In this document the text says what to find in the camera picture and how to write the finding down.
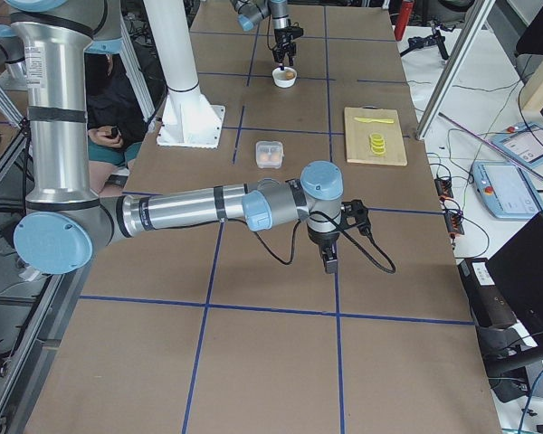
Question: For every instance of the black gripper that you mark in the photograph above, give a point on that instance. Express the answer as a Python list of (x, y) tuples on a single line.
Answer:
[(282, 37), (323, 238)]

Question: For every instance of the clear plastic egg box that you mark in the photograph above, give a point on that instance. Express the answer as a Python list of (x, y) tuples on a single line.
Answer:
[(268, 147)]

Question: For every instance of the black electronics box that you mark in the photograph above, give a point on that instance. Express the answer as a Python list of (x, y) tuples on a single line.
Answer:
[(488, 305)]

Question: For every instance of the white bowl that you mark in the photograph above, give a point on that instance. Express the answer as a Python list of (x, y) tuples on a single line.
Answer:
[(278, 75)]

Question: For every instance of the yellow plastic knife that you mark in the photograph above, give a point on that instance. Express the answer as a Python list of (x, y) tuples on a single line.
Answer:
[(375, 120)]

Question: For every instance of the yellow lemon slices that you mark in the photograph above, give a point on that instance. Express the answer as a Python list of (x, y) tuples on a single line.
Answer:
[(377, 144)]

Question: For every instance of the wooden cutting board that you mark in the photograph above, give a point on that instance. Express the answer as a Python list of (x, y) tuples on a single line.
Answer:
[(357, 137)]

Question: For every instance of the black tripod clamp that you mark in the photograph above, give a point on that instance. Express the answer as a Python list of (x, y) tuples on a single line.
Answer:
[(434, 39)]

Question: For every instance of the red cylinder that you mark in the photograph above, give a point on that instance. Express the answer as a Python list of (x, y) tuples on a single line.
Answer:
[(403, 17)]

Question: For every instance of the small orange circuit board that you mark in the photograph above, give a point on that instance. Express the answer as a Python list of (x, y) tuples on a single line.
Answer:
[(443, 187)]

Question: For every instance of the seated person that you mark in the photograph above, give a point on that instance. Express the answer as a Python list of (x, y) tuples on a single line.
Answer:
[(115, 124)]

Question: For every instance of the blue teach pendant near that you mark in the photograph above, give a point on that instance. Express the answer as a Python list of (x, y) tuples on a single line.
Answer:
[(506, 191)]

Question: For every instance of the blue teach pendant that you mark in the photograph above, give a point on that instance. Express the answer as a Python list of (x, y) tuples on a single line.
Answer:
[(522, 142), (506, 191)]

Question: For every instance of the black computer monitor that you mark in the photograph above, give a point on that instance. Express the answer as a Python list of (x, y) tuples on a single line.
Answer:
[(517, 270)]

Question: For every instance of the blue teach pendant far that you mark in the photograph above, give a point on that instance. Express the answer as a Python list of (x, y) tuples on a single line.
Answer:
[(522, 142)]

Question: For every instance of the metal reacher grabber stick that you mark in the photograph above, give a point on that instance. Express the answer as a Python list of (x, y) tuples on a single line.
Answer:
[(493, 147)]

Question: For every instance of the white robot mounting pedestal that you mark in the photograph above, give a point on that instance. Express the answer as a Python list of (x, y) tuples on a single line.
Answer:
[(188, 119)]

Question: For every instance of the aluminium frame post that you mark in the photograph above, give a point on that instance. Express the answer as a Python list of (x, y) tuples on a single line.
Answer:
[(473, 24)]

